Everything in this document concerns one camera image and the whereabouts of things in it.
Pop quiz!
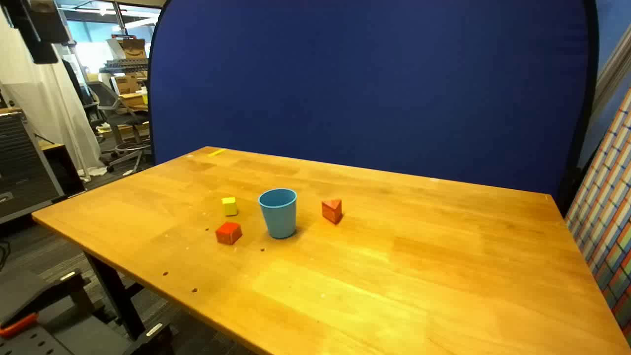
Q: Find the blue plastic cup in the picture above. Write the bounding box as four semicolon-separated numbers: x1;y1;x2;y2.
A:
257;189;297;238

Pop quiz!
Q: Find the blue fabric backdrop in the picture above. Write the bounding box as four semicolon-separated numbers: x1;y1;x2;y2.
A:
149;0;597;199

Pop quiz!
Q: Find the black table leg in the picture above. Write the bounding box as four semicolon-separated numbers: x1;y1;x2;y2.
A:
86;254;143;339

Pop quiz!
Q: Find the black floor frame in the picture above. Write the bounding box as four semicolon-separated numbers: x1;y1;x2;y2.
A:
0;270;175;355

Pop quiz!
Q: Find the yellow block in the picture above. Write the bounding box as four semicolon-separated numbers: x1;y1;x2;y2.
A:
220;197;238;217

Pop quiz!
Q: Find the cluttered metal shelf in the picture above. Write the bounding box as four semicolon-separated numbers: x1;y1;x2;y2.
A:
88;35;151;173

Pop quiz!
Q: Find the black equipment case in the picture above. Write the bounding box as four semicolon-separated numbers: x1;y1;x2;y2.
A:
0;112;62;223

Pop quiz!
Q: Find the white curtain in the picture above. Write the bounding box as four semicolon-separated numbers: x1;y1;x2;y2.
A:
0;16;106;179

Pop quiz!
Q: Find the colourful checkered board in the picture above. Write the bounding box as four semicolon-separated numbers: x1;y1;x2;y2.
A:
565;90;631;341

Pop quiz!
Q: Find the red cube block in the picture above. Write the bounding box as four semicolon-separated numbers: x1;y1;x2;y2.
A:
214;221;242;244

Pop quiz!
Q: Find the orange triangular block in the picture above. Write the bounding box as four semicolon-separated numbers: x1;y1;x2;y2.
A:
320;199;342;225

